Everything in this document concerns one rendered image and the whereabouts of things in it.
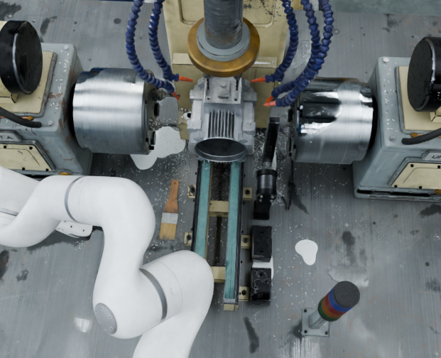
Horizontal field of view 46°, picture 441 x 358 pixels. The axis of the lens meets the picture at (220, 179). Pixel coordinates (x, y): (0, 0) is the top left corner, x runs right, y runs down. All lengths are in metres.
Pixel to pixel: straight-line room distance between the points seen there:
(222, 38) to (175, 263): 0.57
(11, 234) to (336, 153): 0.86
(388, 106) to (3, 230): 1.00
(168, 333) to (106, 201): 0.26
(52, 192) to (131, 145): 0.51
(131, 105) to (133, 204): 0.61
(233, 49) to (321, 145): 0.38
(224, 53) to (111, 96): 0.36
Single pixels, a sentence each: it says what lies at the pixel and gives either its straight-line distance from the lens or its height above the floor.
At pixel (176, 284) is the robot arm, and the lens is 0.87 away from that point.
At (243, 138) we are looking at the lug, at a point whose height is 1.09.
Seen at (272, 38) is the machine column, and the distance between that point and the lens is 1.59.
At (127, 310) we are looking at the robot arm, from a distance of 0.82.
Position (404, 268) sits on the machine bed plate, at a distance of 1.70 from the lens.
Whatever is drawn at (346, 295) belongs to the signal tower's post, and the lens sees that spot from 1.20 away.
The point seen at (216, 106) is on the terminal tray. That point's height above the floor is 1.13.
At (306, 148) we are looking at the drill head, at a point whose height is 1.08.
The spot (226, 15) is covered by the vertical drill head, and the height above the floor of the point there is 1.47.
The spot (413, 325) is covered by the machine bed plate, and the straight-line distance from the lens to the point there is 1.67.
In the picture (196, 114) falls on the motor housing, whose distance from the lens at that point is 1.51.
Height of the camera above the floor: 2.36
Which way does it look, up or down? 66 degrees down
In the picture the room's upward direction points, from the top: 1 degrees counter-clockwise
